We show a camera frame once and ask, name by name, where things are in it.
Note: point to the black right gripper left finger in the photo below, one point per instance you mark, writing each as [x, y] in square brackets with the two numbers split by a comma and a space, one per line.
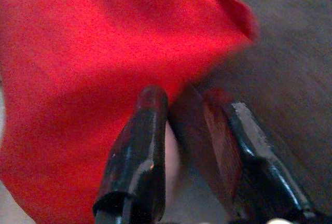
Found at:
[135, 161]

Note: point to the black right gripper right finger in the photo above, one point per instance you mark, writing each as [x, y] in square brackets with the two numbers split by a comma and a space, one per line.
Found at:
[259, 177]

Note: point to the red pillow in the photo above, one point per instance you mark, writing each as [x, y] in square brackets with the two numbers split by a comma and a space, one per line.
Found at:
[90, 66]

